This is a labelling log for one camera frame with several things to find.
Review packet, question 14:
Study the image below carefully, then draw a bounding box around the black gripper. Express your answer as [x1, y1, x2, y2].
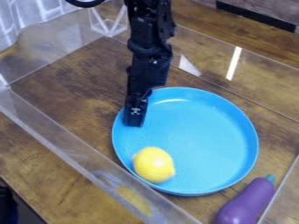
[124, 39, 173, 127]

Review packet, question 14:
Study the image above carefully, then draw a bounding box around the purple toy eggplant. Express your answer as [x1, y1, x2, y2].
[215, 174, 276, 224]

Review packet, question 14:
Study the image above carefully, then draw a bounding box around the blue round plate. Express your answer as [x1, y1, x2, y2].
[112, 87, 259, 196]

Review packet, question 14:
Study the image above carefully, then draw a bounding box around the black bar in background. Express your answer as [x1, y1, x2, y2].
[216, 0, 296, 33]

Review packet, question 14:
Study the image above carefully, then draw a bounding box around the yellow toy lemon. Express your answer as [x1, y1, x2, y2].
[133, 146, 175, 183]

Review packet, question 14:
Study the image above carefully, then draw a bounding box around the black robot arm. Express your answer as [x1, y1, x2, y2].
[124, 0, 176, 127]

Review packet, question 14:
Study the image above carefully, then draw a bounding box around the white patterned curtain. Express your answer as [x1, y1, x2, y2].
[0, 0, 80, 51]

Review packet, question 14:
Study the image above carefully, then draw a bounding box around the clear acrylic enclosure wall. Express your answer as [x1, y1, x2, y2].
[0, 3, 299, 224]

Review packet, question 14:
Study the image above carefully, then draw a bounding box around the black cable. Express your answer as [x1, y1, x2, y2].
[62, 0, 107, 9]

